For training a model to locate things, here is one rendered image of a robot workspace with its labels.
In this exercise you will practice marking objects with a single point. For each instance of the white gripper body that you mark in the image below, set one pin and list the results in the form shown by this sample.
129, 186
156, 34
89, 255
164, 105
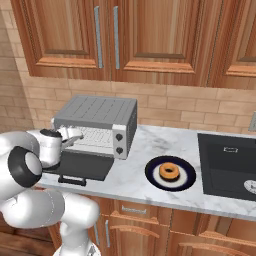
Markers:
70, 136

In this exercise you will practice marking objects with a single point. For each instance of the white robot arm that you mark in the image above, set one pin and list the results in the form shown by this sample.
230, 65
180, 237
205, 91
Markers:
30, 203

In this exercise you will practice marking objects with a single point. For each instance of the dark toaster oven door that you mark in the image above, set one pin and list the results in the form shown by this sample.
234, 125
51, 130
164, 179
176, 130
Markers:
85, 165

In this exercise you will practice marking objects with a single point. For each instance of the grey toaster oven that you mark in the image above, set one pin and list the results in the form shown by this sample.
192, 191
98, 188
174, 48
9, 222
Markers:
96, 110

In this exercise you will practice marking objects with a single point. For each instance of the black toaster oven knob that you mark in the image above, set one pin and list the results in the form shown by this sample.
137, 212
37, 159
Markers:
119, 151
119, 136

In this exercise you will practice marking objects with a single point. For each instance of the dark blue white plate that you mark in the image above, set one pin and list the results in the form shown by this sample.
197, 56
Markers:
153, 175

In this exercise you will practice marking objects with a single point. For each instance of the brown bagel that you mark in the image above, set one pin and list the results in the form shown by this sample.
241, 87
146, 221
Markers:
163, 173

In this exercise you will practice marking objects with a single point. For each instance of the wooden drawer front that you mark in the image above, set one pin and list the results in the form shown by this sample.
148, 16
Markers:
156, 210

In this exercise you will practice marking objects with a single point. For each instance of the dark grey sink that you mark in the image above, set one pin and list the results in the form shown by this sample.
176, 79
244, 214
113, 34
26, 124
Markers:
223, 166

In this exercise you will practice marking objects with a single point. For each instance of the wooden wall cupboard door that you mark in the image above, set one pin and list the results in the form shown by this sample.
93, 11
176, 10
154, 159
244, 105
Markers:
240, 40
160, 33
60, 33

